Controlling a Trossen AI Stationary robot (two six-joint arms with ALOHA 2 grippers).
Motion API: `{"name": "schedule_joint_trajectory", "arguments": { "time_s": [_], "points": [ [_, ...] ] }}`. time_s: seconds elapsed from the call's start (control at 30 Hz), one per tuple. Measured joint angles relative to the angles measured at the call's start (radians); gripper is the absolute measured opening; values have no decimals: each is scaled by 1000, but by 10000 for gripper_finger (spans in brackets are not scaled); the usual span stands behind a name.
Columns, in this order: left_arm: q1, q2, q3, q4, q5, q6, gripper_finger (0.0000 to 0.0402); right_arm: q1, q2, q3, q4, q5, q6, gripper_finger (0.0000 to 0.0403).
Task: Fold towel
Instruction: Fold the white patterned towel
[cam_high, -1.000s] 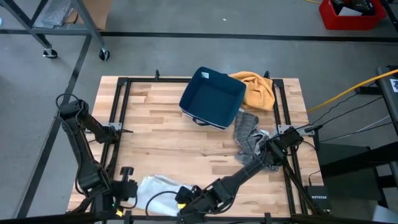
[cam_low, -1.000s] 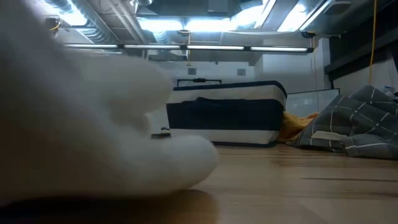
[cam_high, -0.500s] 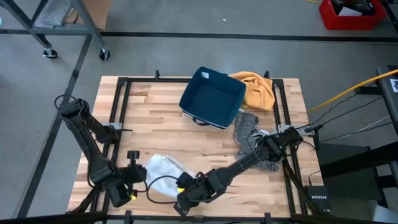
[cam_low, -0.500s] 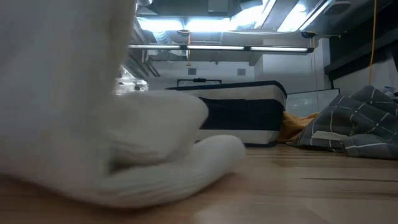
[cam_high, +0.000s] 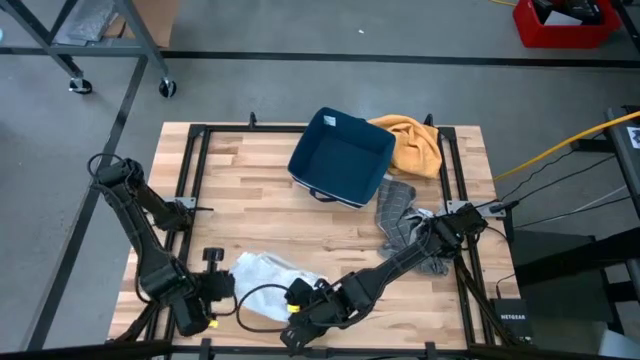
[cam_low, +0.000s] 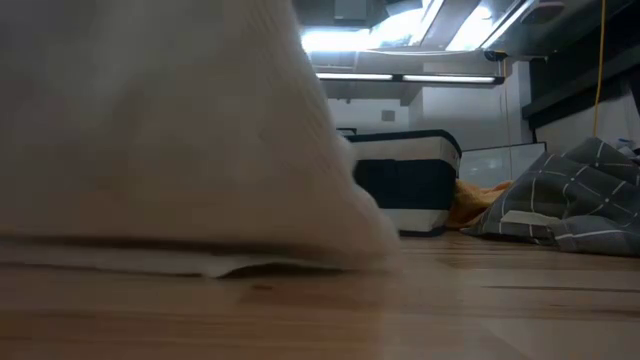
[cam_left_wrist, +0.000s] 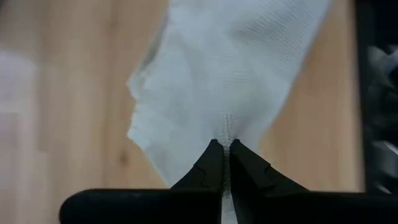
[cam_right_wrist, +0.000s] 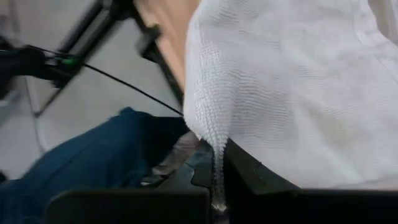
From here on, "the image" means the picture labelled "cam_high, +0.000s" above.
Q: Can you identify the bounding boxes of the yellow cable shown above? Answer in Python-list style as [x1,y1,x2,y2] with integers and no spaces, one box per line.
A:
[492,110,640,183]

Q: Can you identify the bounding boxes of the grey metal wheeled cart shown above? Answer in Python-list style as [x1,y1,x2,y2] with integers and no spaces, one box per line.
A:
[0,0,179,100]

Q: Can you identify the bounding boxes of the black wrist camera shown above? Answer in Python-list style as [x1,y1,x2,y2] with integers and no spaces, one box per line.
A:
[286,277,315,303]
[201,246,227,274]

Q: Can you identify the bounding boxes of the black camera cable loop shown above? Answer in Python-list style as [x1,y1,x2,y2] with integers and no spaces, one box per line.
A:
[235,283,294,335]

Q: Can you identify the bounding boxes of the red plastic bin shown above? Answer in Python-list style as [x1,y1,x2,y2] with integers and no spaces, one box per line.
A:
[511,0,624,50]

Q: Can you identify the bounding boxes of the grey checked towel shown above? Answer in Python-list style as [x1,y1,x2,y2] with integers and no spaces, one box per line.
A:
[373,177,454,277]

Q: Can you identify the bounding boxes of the orange towel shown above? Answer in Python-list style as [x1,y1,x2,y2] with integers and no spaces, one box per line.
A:
[367,114,444,181]

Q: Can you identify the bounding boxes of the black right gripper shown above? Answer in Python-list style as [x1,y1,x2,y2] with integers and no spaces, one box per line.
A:
[279,283,362,352]

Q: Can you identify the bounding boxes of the black Netgear network switch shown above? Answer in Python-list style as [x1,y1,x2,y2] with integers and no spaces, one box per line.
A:
[488,297,535,346]

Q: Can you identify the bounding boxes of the black side table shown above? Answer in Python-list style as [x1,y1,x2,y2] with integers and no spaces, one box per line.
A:
[603,103,640,221]

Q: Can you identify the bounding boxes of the white floor cable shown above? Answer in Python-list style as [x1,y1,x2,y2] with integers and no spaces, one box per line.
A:
[569,184,632,215]

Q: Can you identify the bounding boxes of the navy white striped fabric basket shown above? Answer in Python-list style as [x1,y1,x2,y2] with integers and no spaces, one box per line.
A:
[286,105,398,211]

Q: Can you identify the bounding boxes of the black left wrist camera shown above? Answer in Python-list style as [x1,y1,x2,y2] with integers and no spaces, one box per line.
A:
[201,246,227,274]

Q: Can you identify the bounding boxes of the silver padded bag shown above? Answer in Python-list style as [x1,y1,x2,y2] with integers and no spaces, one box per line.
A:
[52,0,120,47]

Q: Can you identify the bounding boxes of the black floor cable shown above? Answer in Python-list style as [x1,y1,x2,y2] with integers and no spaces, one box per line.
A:
[499,147,619,204]
[513,194,632,231]

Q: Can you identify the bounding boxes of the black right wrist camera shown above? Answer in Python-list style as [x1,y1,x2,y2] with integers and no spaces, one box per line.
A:
[286,277,315,303]

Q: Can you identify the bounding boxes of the brown cardboard box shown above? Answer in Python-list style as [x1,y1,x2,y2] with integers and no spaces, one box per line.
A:
[103,0,181,50]

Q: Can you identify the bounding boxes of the black metal table frame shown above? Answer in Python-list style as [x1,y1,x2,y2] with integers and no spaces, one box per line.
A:
[144,111,509,360]

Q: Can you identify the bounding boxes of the white checked towel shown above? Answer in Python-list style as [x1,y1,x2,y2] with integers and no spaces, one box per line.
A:
[229,250,330,324]

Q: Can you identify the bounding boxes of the black floor stand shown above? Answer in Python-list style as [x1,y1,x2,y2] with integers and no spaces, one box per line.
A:
[509,227,640,346]

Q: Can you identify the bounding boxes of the black items in bin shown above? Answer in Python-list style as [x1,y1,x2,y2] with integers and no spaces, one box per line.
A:
[531,0,605,25]

